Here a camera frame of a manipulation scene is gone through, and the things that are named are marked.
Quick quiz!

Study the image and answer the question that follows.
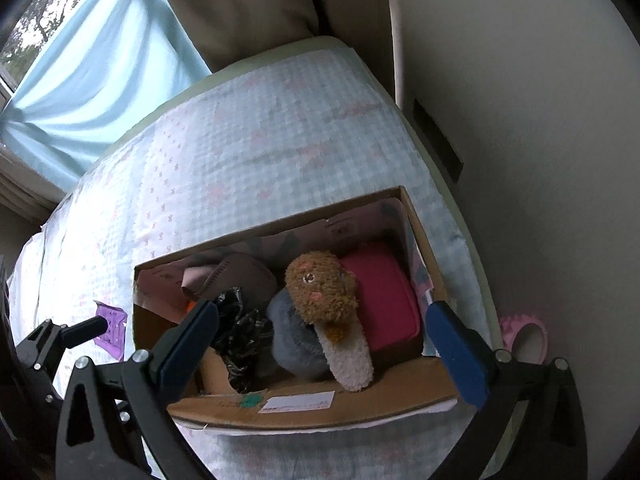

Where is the beige curtain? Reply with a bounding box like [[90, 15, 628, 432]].
[[142, 0, 391, 73]]

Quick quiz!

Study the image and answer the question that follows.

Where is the grey-blue fluffy cloth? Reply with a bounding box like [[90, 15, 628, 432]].
[[266, 287, 333, 382]]

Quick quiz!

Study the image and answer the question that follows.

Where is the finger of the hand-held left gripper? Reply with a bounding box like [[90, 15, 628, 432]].
[[15, 316, 109, 401]]

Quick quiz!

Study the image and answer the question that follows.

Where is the black crinkled bag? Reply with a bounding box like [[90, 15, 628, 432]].
[[210, 287, 275, 393]]

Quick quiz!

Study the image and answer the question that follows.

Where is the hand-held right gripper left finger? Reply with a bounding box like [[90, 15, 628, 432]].
[[56, 299, 221, 480]]

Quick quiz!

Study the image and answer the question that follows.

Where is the red zip pouch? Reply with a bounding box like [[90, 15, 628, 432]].
[[340, 242, 423, 361]]

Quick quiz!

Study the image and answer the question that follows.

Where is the window with white frame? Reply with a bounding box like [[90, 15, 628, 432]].
[[0, 0, 121, 106]]

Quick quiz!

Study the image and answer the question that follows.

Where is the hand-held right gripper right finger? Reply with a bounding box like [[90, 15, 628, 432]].
[[426, 300, 589, 480]]

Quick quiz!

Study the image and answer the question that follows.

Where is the bed with checked sheet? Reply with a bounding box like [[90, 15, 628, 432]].
[[10, 35, 496, 480]]

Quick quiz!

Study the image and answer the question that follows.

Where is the purple plastic packet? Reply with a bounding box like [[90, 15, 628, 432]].
[[94, 300, 129, 362]]

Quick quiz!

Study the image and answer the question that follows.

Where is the cardboard box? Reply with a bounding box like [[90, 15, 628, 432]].
[[131, 186, 460, 431]]

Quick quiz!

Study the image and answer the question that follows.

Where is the brown and white plush toy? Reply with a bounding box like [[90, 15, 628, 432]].
[[284, 251, 376, 392]]

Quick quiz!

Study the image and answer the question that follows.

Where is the light blue window cloth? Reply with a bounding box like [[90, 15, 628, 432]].
[[0, 0, 213, 193]]

